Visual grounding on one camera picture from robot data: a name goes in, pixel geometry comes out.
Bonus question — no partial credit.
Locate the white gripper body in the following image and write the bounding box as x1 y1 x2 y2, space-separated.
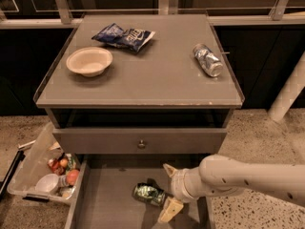
171 168 197 203

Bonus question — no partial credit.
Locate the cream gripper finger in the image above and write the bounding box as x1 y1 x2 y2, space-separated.
163 163 177 177
158 197 184 223

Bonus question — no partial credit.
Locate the clear plastic storage bin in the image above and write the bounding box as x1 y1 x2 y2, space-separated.
8 123 80 204

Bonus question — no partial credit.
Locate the round metal drawer knob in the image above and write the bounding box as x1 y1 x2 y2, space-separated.
137 139 146 150

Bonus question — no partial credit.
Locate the grey open middle drawer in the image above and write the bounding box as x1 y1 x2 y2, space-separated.
64 159 216 229

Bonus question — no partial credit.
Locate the green crushed can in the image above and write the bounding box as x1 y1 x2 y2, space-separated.
132 183 165 206

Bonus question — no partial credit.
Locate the red apple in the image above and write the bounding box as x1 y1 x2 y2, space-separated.
66 169 79 185

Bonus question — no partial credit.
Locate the silver crushed can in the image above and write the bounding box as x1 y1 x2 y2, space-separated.
193 43 223 77

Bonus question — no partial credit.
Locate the metal window railing frame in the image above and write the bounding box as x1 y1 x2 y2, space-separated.
0 0 305 30

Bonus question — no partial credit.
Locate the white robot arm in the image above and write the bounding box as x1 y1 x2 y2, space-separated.
158 53 305 222

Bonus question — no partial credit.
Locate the grey top drawer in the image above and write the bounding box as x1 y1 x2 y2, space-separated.
53 128 227 155

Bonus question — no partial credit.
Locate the blue chip bag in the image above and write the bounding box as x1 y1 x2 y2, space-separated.
91 23 154 52

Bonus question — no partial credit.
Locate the black bin lid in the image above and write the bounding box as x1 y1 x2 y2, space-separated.
0 151 25 201

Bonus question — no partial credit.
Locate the beige paper bowl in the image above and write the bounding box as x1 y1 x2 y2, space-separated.
66 47 112 77

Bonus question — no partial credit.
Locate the red snack packet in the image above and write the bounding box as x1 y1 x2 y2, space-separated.
48 158 65 176

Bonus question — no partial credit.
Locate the grey drawer cabinet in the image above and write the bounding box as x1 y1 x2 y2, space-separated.
35 14 244 167

